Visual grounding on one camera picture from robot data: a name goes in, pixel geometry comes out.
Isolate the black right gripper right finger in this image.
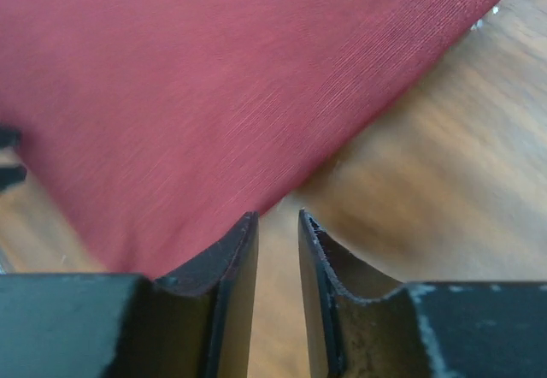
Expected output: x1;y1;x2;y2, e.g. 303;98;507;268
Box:
298;211;546;377

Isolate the dark red cloth napkin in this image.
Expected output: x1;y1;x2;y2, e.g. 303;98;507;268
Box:
1;0;500;277

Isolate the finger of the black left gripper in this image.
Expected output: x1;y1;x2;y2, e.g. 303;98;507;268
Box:
1;127;27;190

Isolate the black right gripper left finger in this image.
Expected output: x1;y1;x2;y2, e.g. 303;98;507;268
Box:
1;212;258;377

